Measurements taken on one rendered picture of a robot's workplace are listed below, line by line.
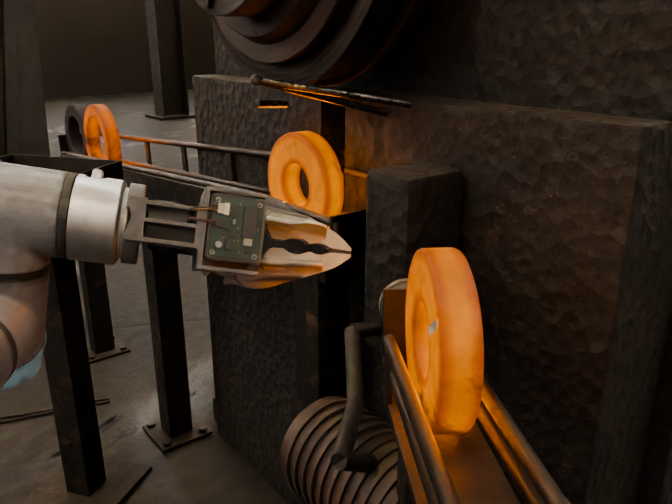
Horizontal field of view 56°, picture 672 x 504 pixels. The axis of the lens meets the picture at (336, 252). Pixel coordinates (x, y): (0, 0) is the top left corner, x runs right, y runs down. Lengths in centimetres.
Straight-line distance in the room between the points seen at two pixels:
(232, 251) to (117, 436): 123
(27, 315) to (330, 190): 47
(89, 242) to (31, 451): 124
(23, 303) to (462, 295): 36
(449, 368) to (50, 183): 35
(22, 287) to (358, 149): 53
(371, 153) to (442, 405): 51
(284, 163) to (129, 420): 100
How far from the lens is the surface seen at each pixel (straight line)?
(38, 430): 183
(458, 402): 49
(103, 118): 170
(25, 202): 56
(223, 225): 54
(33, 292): 60
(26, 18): 380
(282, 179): 99
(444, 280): 49
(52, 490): 160
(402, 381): 53
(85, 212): 56
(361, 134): 94
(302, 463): 76
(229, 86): 125
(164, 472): 159
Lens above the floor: 95
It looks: 19 degrees down
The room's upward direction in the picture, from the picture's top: straight up
